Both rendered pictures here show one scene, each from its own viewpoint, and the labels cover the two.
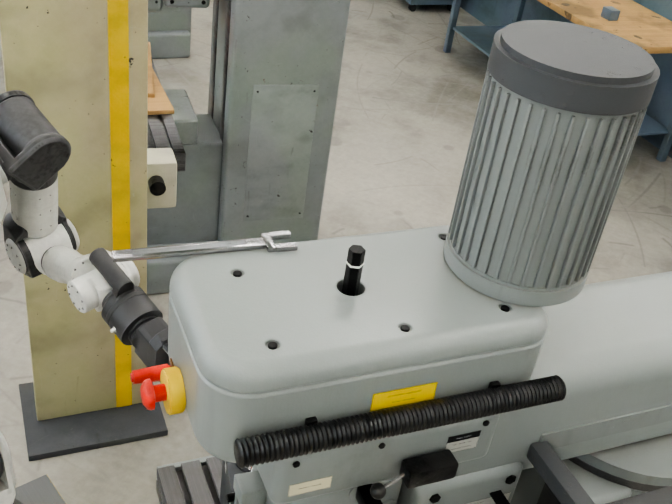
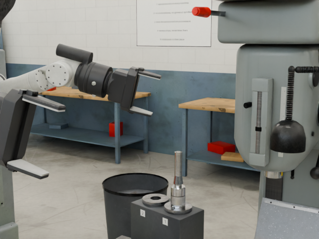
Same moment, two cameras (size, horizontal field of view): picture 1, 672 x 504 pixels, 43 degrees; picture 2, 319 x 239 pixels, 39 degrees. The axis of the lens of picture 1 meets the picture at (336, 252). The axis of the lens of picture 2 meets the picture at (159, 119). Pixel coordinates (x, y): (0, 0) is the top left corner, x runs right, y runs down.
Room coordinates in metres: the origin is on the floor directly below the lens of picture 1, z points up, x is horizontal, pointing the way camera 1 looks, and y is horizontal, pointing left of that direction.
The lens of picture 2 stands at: (0.05, 0.82, 1.64)
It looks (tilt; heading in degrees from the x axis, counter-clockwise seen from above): 10 degrees down; 330
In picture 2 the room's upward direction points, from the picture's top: straight up
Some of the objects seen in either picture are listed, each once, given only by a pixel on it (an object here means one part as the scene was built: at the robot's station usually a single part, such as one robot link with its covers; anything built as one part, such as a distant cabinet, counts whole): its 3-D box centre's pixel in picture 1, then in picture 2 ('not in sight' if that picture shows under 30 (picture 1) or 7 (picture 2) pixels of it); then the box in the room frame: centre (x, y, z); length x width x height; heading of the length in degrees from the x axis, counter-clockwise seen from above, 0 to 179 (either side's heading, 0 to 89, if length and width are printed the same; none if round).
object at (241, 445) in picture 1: (409, 416); not in sight; (0.78, -0.12, 1.79); 0.45 x 0.04 x 0.04; 117
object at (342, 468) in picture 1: (358, 399); (286, 23); (0.91, -0.06, 1.68); 0.34 x 0.24 x 0.10; 117
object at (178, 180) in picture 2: not in sight; (178, 169); (1.20, 0.08, 1.24); 0.03 x 0.03 x 0.11
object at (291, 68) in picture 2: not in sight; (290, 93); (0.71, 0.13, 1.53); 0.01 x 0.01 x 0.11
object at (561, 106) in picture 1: (542, 164); not in sight; (1.01, -0.25, 2.05); 0.20 x 0.20 x 0.32
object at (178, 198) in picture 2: not in sight; (178, 197); (1.20, 0.08, 1.14); 0.05 x 0.05 x 0.06
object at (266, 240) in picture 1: (206, 247); not in sight; (0.93, 0.17, 1.89); 0.24 x 0.04 x 0.01; 115
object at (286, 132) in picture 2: not in sight; (288, 134); (0.71, 0.13, 1.45); 0.07 x 0.07 x 0.06
